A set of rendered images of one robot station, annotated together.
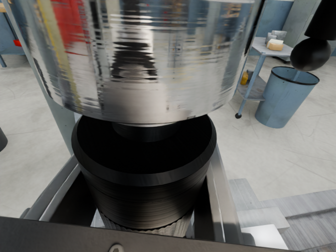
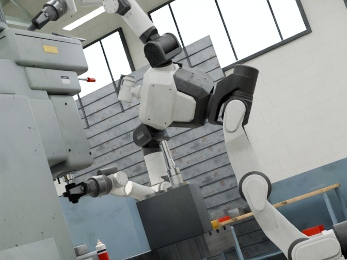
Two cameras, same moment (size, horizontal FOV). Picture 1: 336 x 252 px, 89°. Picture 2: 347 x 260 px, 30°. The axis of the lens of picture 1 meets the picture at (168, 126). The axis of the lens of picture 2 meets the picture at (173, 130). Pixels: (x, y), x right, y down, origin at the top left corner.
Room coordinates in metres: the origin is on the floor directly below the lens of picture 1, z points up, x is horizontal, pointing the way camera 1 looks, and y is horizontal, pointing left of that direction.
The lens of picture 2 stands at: (1.75, 2.09, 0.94)
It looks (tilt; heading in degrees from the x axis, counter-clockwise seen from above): 9 degrees up; 220
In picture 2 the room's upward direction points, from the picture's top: 19 degrees counter-clockwise
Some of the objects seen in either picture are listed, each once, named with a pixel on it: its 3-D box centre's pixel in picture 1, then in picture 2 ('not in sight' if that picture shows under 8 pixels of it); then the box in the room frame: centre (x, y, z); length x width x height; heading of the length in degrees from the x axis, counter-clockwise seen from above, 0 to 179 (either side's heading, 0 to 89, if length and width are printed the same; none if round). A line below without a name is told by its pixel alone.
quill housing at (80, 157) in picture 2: not in sight; (54, 137); (0.05, 0.01, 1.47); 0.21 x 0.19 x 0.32; 103
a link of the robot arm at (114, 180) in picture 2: not in sight; (109, 180); (-0.16, 0.02, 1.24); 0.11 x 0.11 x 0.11; 88
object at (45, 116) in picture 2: not in sight; (23, 139); (0.24, 0.05, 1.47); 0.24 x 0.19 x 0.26; 103
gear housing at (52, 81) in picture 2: not in sight; (34, 90); (0.09, 0.02, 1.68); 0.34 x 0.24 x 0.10; 13
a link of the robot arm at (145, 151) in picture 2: not in sight; (151, 140); (-0.48, 0.03, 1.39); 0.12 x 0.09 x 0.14; 0
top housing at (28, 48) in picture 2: not in sight; (30, 61); (0.06, 0.01, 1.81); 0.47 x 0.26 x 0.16; 13
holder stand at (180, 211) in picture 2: not in sight; (174, 214); (-0.04, 0.43, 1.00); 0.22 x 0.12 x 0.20; 113
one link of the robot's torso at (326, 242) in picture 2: not in sight; (314, 250); (-0.69, 0.55, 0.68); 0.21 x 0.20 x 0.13; 124
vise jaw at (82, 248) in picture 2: not in sight; (69, 254); (0.03, -0.15, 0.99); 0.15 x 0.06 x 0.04; 101
